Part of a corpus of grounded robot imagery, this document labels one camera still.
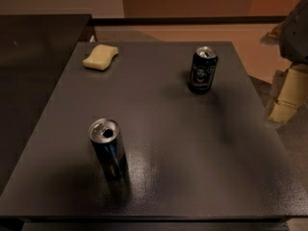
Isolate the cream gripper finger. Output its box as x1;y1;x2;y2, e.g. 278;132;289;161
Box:
266;63;308;123
261;22;284;45

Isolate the dark blue pepsi can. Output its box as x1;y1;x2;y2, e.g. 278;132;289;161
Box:
188;46;218;94

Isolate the tall redbull can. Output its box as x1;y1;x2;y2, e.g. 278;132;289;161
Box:
89;118;128;180

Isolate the yellow sponge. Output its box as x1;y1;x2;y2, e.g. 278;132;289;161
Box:
83;44;118;71

